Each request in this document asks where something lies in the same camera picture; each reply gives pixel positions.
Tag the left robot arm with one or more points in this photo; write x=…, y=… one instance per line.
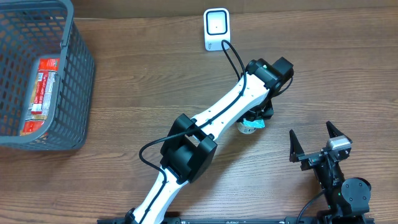
x=190, y=146

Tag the grey plastic shopping basket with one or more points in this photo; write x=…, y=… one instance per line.
x=31, y=31

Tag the red snack bar packet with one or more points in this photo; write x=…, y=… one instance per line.
x=40, y=99

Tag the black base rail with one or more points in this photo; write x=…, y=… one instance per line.
x=286, y=220

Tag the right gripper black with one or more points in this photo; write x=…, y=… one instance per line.
x=311, y=160

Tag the green lid Knorr jar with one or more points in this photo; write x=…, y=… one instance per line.
x=249, y=127

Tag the white barcode scanner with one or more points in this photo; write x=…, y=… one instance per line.
x=216, y=23

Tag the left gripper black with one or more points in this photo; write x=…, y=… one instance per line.
x=261, y=114

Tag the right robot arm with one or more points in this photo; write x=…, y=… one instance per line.
x=347, y=199

